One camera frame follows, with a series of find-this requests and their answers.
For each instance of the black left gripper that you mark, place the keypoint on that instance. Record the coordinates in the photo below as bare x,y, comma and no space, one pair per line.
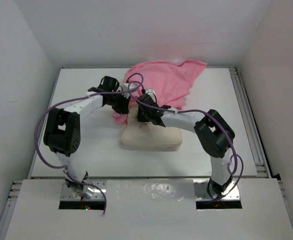
124,108

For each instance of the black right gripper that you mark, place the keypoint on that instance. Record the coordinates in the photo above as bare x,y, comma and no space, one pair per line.
141,117

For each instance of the cream pillow with bear print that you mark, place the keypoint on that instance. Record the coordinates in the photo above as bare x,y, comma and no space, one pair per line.
147,136

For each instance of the pink satin pillowcase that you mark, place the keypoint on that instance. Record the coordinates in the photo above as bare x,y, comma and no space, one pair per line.
170,81

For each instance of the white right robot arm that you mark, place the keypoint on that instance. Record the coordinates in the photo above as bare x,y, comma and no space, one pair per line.
214,134

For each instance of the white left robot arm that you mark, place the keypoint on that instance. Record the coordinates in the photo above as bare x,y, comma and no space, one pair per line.
63,127

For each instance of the white foam front board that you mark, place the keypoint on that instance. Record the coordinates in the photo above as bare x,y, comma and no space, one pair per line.
150,210

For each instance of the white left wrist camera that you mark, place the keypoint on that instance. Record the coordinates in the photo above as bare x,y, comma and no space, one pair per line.
130,87

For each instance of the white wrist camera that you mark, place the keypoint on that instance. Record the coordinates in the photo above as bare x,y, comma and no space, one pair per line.
151,93
130,87

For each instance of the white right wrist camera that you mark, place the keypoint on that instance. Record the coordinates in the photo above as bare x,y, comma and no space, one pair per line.
151,93

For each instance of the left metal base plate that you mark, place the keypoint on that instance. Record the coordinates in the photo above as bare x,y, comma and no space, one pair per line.
87,192

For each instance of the aluminium frame rail right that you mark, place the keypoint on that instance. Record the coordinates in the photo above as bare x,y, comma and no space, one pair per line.
254,140

